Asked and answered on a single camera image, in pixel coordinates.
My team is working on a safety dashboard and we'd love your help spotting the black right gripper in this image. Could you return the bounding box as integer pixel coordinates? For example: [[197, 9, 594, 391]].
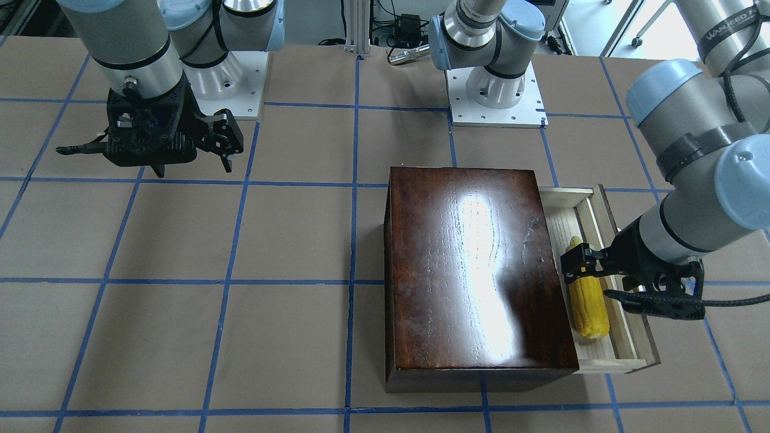
[[56, 76, 244, 173]]

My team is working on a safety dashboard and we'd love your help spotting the aluminium frame post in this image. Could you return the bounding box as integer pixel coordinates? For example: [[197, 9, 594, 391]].
[[341, 0, 371, 60]]

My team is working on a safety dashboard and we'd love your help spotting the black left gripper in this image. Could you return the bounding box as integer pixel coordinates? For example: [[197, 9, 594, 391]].
[[560, 221, 705, 321]]

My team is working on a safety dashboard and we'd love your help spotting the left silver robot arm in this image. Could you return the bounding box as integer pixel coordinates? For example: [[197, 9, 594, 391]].
[[561, 1, 769, 320]]

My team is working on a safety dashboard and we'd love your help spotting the wooden drawer with white handle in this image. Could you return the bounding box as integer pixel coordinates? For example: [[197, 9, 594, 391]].
[[537, 184, 661, 375]]

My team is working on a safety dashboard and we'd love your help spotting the dark wooden drawer cabinet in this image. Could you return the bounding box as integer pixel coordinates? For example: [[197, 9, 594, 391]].
[[383, 167, 579, 393]]

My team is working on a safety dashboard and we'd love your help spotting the yellow corn cob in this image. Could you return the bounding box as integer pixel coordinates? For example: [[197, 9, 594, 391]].
[[567, 236, 610, 339]]

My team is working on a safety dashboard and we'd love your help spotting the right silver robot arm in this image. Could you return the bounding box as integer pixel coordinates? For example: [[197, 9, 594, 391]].
[[56, 1, 285, 178]]

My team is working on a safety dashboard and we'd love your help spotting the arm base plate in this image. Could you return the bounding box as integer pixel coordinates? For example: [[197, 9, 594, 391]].
[[184, 51, 270, 120], [445, 63, 549, 128]]

